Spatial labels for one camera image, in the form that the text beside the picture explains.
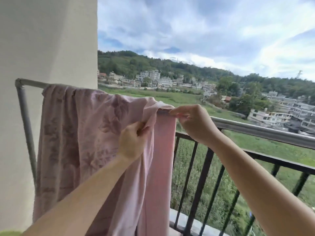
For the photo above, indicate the metal transmission tower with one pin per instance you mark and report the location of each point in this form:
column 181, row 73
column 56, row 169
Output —
column 299, row 74

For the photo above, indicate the person's left hand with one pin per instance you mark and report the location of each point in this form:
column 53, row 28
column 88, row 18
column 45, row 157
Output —
column 131, row 143

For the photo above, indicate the tree-covered hillside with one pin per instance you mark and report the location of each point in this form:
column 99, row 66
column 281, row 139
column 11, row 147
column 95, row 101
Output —
column 128, row 62

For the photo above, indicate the pink floral cloth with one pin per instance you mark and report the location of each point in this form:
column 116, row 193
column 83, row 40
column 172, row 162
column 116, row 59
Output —
column 86, row 144

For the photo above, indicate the person's left forearm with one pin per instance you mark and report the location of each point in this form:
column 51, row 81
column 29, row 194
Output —
column 81, row 201

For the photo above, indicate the grey metal drying rail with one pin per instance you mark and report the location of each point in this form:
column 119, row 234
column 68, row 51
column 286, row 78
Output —
column 258, row 131

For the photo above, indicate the person's left fingers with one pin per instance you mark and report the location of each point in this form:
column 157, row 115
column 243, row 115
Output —
column 142, row 127

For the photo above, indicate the person's right forearm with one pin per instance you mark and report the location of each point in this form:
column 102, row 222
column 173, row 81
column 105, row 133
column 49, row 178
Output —
column 260, row 191

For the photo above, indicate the person's right thumb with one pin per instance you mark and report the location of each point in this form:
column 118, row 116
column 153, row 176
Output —
column 183, row 117

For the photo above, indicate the black metal balcony railing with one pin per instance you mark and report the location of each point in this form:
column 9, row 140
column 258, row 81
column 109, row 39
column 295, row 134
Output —
column 205, row 167

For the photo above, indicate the person's right hand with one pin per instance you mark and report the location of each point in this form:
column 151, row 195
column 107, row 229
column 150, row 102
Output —
column 198, row 124

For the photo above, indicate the cluster of village buildings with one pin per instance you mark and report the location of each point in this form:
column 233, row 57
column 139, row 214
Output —
column 283, row 114

